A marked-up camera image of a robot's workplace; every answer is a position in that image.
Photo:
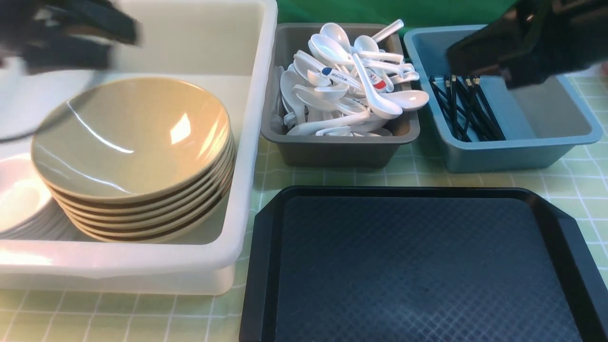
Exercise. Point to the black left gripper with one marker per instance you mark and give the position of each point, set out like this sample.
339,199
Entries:
63,35

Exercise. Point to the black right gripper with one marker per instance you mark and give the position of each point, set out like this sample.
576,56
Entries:
534,40

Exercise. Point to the white sauce dish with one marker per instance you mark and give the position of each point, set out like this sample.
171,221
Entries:
26,99

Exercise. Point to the black chopstick gold tip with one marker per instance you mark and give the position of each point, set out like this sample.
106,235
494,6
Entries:
488,109

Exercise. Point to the blue chopstick bin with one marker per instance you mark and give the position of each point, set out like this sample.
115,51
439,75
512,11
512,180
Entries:
541,123

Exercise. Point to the green backdrop cloth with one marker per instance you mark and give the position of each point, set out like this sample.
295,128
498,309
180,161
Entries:
414,13

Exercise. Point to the white stacked plates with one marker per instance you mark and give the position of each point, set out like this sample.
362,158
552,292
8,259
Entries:
27,209

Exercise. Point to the white plastic dish tub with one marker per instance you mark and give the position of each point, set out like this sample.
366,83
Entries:
224,46

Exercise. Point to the grey spoon bin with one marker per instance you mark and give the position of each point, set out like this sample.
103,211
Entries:
324,151

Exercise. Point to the white spoon top of pile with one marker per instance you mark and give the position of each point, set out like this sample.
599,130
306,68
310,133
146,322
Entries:
331,50

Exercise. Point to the green checkered tablecloth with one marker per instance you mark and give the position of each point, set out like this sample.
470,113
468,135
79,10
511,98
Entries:
577,184

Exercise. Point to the black serving tray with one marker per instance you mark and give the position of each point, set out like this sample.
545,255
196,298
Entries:
362,264

